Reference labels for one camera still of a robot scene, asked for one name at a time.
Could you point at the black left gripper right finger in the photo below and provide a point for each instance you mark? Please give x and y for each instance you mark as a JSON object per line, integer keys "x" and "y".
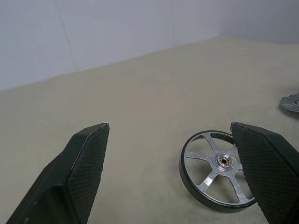
{"x": 268, "y": 168}

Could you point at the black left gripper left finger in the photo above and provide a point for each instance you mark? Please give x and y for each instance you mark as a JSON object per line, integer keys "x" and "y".
{"x": 77, "y": 177}

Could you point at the grey metal gear plate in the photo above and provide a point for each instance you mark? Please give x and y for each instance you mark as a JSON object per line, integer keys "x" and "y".
{"x": 290, "y": 105}

